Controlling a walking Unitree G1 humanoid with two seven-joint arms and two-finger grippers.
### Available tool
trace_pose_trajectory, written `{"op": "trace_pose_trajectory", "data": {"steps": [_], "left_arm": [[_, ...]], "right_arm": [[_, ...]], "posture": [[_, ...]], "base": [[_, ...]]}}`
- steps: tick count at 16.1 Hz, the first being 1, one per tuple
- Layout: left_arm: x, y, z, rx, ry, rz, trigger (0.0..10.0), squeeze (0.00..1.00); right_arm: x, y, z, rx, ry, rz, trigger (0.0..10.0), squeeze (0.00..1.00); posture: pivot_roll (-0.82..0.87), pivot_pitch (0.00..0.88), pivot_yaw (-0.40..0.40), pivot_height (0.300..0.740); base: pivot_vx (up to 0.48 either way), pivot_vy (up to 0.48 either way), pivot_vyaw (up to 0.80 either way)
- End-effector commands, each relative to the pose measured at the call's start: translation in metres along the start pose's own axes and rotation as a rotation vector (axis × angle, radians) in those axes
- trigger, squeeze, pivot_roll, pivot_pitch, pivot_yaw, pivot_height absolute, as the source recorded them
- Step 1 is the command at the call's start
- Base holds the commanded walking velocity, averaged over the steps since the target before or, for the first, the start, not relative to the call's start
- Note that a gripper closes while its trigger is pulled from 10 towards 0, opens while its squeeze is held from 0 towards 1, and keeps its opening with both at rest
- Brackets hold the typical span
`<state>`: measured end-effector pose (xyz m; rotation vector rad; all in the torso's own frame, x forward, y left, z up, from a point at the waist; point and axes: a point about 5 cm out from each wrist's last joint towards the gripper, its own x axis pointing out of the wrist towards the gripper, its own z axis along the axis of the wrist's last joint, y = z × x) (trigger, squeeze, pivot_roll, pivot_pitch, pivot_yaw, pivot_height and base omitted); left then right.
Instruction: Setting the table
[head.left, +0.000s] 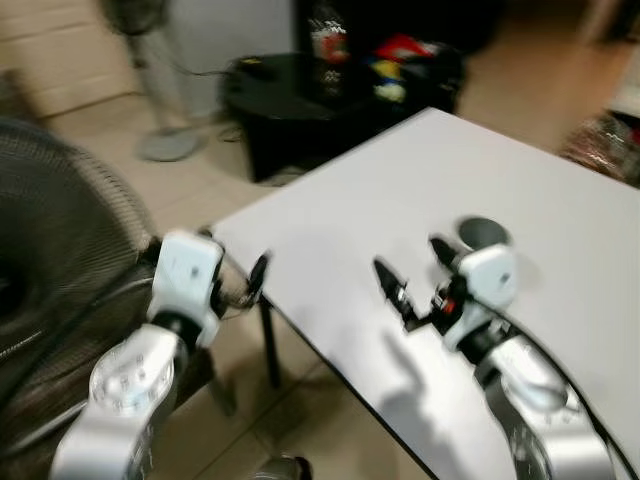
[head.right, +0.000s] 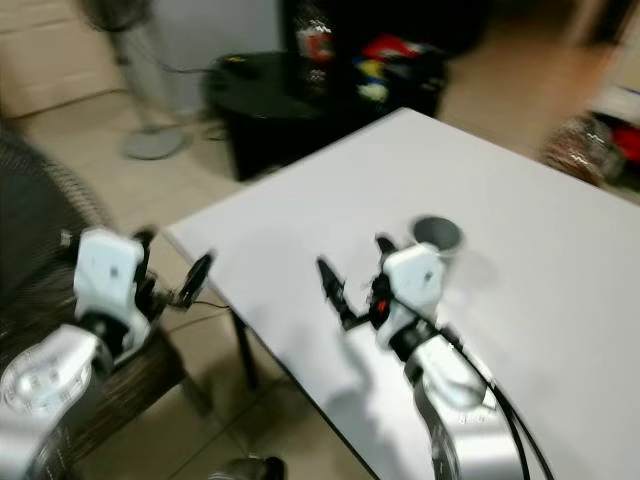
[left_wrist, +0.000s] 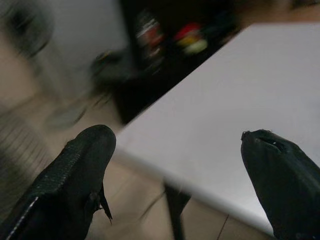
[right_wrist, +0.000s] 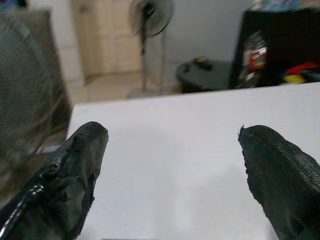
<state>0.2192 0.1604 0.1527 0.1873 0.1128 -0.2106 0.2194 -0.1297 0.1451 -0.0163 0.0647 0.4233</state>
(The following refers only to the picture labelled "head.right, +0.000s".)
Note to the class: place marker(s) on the large black mesh fan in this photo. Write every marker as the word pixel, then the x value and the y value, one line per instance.
pixel 40 260

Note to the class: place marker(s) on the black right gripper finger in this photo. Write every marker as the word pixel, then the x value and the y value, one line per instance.
pixel 332 282
pixel 385 245

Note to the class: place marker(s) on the grey cup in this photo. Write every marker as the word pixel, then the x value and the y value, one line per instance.
pixel 440 234

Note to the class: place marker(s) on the black table leg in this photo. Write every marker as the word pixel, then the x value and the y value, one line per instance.
pixel 246 350

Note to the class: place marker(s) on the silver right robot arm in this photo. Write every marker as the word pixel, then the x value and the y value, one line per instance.
pixel 460 400

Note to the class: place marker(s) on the red yellow blue toy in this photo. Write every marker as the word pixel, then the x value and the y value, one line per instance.
pixel 385 65

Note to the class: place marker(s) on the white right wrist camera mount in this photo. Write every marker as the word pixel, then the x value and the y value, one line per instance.
pixel 412 285

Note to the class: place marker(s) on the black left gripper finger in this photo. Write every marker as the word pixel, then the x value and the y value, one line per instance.
pixel 198 276
pixel 145 240

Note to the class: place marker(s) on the grey pedestal fan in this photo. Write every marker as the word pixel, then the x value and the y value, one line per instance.
pixel 150 90

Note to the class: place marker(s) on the brown woven basket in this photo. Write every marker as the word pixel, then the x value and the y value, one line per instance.
pixel 582 150

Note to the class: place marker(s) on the black low table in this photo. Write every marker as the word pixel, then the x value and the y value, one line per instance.
pixel 290 125

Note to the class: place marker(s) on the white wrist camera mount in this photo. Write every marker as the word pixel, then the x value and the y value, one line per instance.
pixel 412 285
pixel 110 270

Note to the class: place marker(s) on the red bag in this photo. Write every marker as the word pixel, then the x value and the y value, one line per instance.
pixel 626 140

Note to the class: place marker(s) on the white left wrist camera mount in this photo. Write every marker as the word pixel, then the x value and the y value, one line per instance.
pixel 110 270

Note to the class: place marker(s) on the grey robot foot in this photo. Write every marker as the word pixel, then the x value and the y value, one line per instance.
pixel 248 468

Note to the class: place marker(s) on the small black flat object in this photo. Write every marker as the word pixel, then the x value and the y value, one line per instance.
pixel 240 66

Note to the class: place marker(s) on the dark bottle with red label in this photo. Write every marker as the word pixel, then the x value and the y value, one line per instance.
pixel 315 50

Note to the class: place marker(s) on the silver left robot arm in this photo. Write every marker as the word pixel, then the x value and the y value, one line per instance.
pixel 50 385

